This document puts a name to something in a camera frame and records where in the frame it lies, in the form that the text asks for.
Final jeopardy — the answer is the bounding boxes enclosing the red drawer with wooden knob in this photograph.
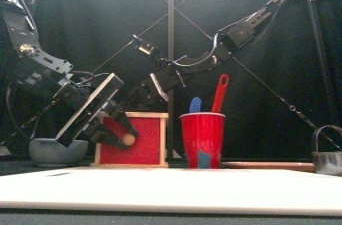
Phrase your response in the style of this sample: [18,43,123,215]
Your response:
[99,117,162,165]

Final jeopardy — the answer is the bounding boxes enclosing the wooden drawer case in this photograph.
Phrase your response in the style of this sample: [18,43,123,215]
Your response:
[91,111,171,169]

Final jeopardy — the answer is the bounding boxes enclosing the blue utensil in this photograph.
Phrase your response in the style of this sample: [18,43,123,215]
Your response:
[189,96,204,114]

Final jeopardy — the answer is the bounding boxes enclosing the grey bowl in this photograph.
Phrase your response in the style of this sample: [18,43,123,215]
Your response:
[29,137,91,167]

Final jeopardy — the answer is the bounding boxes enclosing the red plastic cup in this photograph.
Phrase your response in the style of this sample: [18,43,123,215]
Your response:
[179,112,228,170]

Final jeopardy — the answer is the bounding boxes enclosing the white board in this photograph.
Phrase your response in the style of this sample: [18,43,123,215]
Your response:
[0,166,342,218]

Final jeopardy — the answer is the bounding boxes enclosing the brown wooden strip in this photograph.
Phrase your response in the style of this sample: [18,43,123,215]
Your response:
[222,161,317,173]

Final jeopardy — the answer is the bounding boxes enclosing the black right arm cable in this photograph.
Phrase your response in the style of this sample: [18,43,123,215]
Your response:
[167,31,225,69]

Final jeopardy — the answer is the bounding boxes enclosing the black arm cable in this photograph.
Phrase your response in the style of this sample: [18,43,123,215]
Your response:
[167,31,225,69]
[4,77,59,140]

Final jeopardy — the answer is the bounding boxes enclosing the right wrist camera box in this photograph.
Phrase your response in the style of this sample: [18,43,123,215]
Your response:
[131,34,162,62]

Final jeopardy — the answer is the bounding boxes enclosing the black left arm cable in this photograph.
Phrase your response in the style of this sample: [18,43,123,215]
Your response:
[4,77,59,140]

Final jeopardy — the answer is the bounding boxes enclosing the grey vertical frame pole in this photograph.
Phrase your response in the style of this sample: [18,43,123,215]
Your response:
[166,0,177,161]

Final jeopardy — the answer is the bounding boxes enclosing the black slanted frame pole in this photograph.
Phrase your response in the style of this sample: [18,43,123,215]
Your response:
[306,0,341,127]

